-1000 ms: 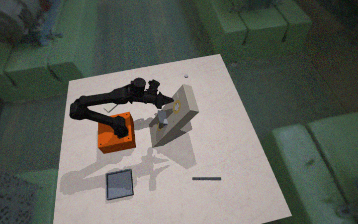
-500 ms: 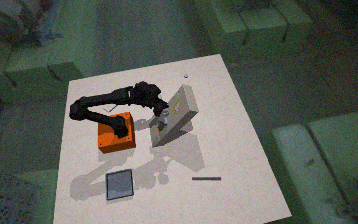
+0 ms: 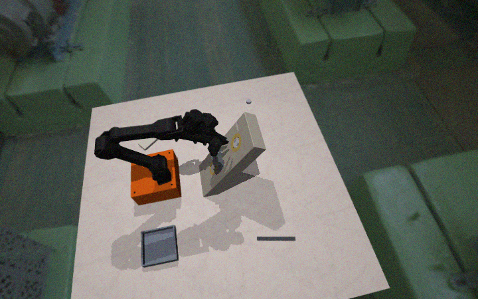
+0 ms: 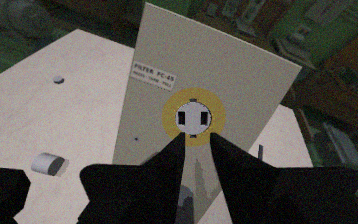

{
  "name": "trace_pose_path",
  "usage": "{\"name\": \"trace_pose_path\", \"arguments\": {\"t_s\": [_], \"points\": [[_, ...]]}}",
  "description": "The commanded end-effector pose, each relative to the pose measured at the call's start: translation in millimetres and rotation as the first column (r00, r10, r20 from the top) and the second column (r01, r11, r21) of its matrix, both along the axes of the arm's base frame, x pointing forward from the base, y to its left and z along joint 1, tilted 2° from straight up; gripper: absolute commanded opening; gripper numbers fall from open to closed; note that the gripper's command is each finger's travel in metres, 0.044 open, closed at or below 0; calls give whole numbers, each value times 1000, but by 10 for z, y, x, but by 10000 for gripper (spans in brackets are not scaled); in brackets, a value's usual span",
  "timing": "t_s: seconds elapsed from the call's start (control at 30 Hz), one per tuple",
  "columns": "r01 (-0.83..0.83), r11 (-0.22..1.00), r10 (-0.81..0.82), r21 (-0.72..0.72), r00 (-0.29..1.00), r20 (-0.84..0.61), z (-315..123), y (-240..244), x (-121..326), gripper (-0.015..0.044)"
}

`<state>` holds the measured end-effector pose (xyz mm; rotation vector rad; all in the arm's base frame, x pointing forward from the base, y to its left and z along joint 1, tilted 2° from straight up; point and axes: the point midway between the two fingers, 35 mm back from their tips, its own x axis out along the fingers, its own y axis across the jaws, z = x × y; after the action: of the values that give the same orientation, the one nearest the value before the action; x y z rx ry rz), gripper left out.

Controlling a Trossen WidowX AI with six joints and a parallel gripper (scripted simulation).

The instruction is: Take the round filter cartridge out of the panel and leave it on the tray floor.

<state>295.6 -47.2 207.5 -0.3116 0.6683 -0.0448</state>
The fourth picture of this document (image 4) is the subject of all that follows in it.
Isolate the dark grey flat bar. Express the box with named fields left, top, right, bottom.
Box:
left=258, top=144, right=263, bottom=161

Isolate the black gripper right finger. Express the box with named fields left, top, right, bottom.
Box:
left=210, top=132, right=358, bottom=224

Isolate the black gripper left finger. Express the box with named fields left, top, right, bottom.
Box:
left=79, top=132, right=185, bottom=224

